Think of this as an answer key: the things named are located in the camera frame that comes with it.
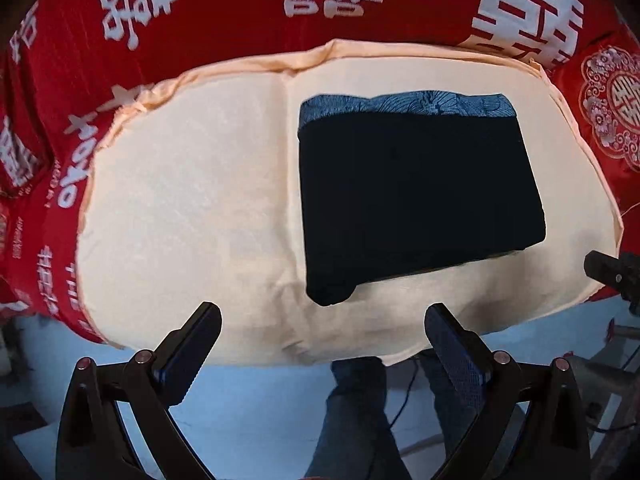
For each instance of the peach cloth sheet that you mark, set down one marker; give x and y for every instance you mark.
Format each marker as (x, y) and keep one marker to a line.
(190, 210)

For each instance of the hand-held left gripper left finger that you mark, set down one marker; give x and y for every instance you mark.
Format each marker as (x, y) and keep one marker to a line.
(196, 349)

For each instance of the red embroidered pillow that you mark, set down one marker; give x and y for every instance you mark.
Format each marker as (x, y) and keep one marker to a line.
(617, 185)

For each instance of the red white printed blanket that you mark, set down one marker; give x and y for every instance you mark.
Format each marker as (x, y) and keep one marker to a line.
(200, 10)

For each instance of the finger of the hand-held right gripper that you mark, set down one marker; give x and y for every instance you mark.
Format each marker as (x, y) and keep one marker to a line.
(607, 267)

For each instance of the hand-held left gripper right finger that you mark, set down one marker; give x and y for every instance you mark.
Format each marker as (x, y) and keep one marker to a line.
(454, 355)

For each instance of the black pants with blue waistband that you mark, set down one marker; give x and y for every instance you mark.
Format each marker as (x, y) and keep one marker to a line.
(415, 185)

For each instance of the grey metal stand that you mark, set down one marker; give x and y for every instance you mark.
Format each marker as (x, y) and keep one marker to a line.
(600, 371)

